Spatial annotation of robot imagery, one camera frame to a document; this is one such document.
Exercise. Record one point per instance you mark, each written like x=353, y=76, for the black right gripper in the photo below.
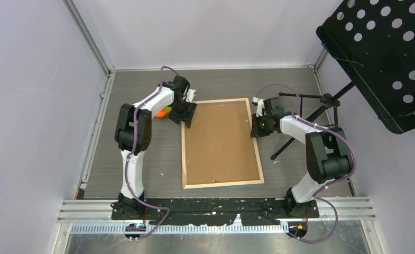
x=256, y=132

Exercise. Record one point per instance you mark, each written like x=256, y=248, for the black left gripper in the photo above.
x=186, y=117

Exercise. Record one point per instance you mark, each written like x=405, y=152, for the brown backing board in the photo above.
x=221, y=143

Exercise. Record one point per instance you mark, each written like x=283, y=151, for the light wooden picture frame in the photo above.
x=224, y=184

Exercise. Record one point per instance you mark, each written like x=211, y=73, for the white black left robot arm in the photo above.
x=133, y=134

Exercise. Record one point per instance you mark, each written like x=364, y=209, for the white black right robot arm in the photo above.
x=328, y=158

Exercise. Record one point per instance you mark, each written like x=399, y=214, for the orange horseshoe toy block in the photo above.
x=165, y=112

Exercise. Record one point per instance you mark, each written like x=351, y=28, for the black music stand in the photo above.
x=374, y=44

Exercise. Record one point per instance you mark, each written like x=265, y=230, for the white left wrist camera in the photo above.
x=190, y=95

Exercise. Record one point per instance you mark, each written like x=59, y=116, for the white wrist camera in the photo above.
x=259, y=103
x=190, y=95

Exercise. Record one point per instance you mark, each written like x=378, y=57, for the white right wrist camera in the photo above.
x=259, y=103

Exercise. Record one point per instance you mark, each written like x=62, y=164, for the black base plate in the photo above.
x=212, y=211

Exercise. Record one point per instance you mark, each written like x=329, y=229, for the aluminium front rail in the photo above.
x=94, y=217

